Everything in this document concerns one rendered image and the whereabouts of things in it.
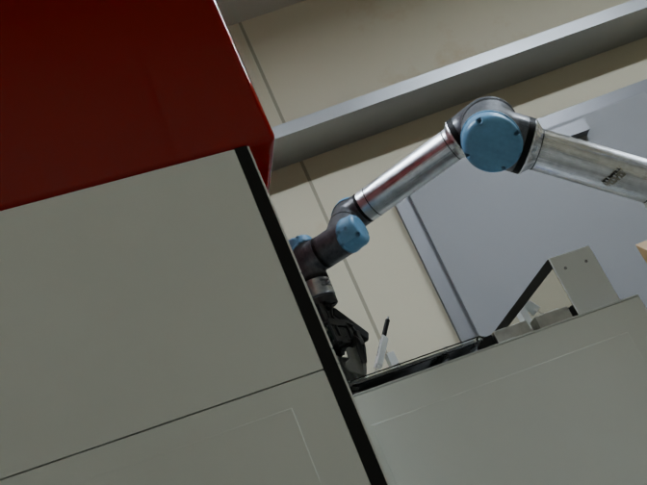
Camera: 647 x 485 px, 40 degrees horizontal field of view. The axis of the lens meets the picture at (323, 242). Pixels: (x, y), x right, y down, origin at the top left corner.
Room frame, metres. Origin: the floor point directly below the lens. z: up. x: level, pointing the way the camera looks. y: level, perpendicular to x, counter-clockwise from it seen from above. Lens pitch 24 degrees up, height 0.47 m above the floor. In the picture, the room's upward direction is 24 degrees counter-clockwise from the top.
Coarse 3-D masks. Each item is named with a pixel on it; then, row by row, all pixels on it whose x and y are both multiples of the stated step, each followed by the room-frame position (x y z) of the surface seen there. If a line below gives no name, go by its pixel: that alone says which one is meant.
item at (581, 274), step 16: (560, 256) 1.65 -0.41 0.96; (576, 256) 1.66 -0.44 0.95; (592, 256) 1.67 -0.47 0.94; (560, 272) 1.65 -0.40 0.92; (576, 272) 1.65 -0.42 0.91; (592, 272) 1.66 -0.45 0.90; (576, 288) 1.65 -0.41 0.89; (592, 288) 1.66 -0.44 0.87; (608, 288) 1.67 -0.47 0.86; (576, 304) 1.65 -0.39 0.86; (592, 304) 1.65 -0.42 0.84
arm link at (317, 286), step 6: (324, 276) 1.77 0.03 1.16; (306, 282) 1.75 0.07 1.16; (312, 282) 1.75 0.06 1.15; (318, 282) 1.75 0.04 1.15; (324, 282) 1.77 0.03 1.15; (330, 282) 1.79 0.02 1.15; (312, 288) 1.75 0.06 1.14; (318, 288) 1.75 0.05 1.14; (324, 288) 1.76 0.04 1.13; (330, 288) 1.77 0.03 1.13; (312, 294) 1.75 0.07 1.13; (318, 294) 1.75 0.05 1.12
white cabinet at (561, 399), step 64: (576, 320) 1.57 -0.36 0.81; (640, 320) 1.61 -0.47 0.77; (448, 384) 1.50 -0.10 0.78; (512, 384) 1.52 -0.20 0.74; (576, 384) 1.55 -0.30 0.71; (640, 384) 1.58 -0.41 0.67; (384, 448) 1.45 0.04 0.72; (448, 448) 1.48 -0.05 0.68; (512, 448) 1.51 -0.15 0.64; (576, 448) 1.54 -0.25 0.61; (640, 448) 1.57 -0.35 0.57
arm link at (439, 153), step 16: (464, 112) 1.63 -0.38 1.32; (448, 128) 1.67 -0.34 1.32; (432, 144) 1.70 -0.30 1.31; (448, 144) 1.69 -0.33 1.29; (416, 160) 1.72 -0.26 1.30; (432, 160) 1.71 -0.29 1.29; (448, 160) 1.72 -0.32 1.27; (384, 176) 1.76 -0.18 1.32; (400, 176) 1.74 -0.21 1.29; (416, 176) 1.74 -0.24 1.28; (432, 176) 1.75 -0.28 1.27; (368, 192) 1.77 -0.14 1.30; (384, 192) 1.76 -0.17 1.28; (400, 192) 1.77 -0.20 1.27; (336, 208) 1.82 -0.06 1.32; (352, 208) 1.79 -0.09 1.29; (368, 208) 1.79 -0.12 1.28; (384, 208) 1.79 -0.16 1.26
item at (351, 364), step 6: (348, 348) 1.77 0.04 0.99; (354, 348) 1.78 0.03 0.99; (348, 354) 1.77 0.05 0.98; (354, 354) 1.79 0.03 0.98; (348, 360) 1.76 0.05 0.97; (354, 360) 1.78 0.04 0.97; (360, 360) 1.78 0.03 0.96; (348, 366) 1.75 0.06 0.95; (354, 366) 1.77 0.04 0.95; (360, 366) 1.79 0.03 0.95; (366, 366) 1.79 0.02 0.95; (354, 372) 1.77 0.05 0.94; (360, 372) 1.78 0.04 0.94; (366, 372) 1.79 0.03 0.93
